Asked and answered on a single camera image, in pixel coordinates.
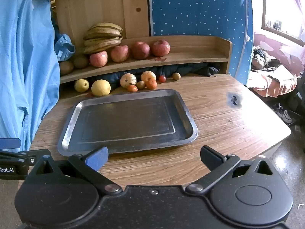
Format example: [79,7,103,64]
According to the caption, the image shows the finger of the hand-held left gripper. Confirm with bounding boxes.
[0,138,22,150]
[0,149,51,165]

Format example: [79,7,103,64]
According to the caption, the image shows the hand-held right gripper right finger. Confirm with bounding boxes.
[185,145,274,194]

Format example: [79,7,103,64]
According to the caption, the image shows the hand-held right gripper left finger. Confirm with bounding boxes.
[28,146,123,195]

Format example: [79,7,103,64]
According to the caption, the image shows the metal baking tray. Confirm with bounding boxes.
[57,89,199,156]

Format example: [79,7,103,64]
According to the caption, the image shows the striped pepino melon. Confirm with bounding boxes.
[120,73,137,88]

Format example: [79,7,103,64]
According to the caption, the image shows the light blue cloth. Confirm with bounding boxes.
[0,0,60,153]

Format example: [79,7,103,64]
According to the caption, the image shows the grey sneakers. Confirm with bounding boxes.
[272,104,293,124]

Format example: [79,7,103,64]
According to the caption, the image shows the orange blanket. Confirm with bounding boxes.
[248,65,298,98]

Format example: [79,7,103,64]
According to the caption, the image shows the orange-yellow round fruit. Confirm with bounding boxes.
[141,71,157,83]

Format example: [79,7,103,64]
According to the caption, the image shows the dark cloth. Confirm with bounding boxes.
[100,63,220,89]

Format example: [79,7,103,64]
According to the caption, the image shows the red apple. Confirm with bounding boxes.
[132,41,151,60]
[90,51,108,68]
[110,45,130,63]
[151,40,170,57]

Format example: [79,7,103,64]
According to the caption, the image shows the wooden shelf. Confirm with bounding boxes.
[59,35,233,84]

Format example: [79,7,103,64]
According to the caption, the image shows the blue plastic bag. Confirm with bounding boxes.
[54,34,76,62]

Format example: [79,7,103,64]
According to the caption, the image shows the dark clothes pile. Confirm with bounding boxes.
[251,48,282,71]

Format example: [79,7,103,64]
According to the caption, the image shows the banana bunch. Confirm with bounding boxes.
[83,23,124,55]

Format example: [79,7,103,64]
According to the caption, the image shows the blue dotted fabric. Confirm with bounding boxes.
[148,0,254,87]

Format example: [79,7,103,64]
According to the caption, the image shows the wooden cabinet panel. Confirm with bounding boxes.
[53,0,150,47]

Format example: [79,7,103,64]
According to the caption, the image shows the window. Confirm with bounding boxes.
[261,0,305,47]

